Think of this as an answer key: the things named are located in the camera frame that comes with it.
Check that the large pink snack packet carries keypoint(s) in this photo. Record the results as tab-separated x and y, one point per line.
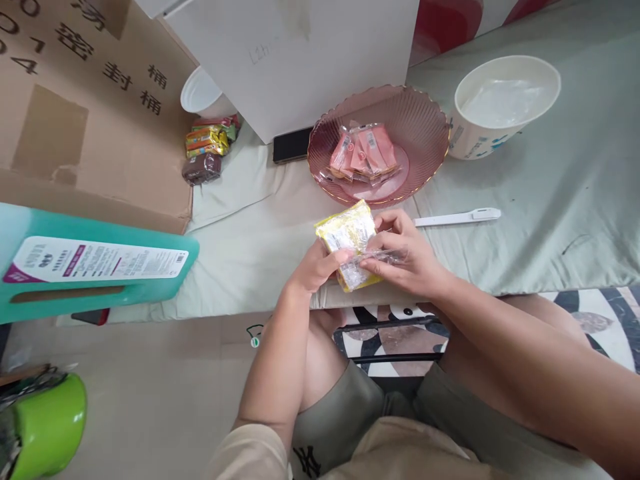
377	142

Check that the white plastic pen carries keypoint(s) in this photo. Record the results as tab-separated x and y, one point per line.
455	218

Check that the red and white object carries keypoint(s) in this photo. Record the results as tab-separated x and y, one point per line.
445	25

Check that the orange and yellow snack packet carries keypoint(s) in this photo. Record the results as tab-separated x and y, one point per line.
206	142

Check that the green and red snack packet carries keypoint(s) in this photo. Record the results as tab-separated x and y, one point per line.
220	124

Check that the pale green cloth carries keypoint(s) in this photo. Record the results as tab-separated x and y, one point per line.
550	215

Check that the person's right index finger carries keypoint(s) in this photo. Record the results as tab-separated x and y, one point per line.
384	247

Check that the brown snack packet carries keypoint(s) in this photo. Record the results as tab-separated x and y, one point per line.
202	167

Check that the large white paper bucket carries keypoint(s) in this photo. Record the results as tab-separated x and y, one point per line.
480	140

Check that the person's left hand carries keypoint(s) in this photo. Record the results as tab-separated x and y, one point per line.
311	270

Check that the green and white tag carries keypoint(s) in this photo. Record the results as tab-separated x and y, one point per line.
254	341

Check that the brown cardboard box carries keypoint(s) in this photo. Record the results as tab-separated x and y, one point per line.
90	115

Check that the person's right thumb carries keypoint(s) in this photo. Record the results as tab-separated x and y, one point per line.
376	268

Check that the person's left thumb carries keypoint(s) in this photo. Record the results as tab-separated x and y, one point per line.
339	258

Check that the person's right hand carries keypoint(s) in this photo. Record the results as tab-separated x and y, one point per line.
415	265

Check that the black phone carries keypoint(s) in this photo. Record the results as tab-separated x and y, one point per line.
291	145

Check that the person's legs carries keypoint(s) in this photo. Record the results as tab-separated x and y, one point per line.
340	400

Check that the person's right fingers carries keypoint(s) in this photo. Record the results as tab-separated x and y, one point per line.
396	220

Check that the black and white patterned mat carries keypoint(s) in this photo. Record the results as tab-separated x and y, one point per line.
615	312

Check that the teal plastic stool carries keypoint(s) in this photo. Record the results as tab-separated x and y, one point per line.
90	280

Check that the person's body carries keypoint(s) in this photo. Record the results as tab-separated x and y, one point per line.
400	450

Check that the lime green plastic basin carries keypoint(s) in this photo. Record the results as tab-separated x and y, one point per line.
47	435

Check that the white box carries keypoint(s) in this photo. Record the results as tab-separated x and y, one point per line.
310	65

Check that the small white paper cup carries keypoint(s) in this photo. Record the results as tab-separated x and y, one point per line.
200	97

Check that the pink ribbed glass bowl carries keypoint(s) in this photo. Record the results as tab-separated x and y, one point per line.
425	130

